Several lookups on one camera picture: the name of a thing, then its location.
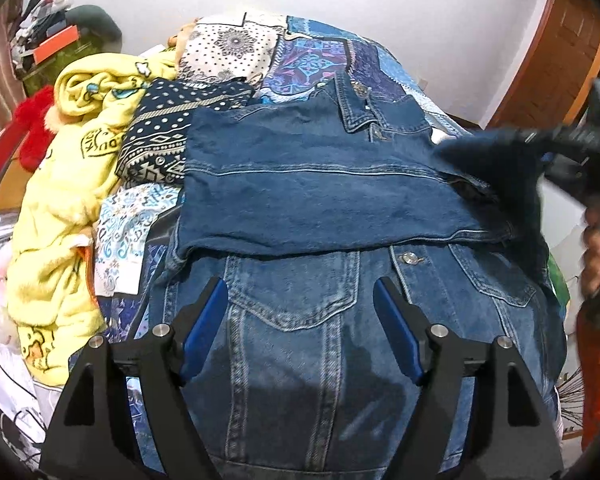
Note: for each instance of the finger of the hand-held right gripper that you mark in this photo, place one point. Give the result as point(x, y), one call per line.
point(542, 136)

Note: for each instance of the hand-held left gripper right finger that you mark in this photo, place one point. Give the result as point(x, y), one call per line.
point(398, 332)

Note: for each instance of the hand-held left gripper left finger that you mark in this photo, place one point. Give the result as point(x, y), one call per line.
point(207, 331)

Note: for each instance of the blue denim jacket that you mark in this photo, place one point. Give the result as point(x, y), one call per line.
point(325, 200)

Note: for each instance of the pile of mixed clothes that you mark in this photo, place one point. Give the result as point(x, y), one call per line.
point(37, 20)

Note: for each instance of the person's right hand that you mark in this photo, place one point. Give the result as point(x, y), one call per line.
point(596, 255)

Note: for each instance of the brown wooden door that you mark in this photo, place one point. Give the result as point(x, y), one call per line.
point(555, 60)

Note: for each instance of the yellow fleece blanket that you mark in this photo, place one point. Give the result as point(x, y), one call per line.
point(55, 220)

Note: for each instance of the navy white patterned cloth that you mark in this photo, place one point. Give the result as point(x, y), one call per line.
point(165, 130)

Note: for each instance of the blue patchwork bedspread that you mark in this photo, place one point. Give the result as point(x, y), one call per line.
point(310, 55)

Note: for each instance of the red plush toy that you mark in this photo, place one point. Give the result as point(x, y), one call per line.
point(32, 127)

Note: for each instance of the white black patterned cloth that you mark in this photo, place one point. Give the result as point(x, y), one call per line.
point(225, 47)

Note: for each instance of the orange box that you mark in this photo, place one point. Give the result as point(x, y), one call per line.
point(55, 45)

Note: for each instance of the dark green hat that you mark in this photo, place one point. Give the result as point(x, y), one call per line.
point(97, 22)

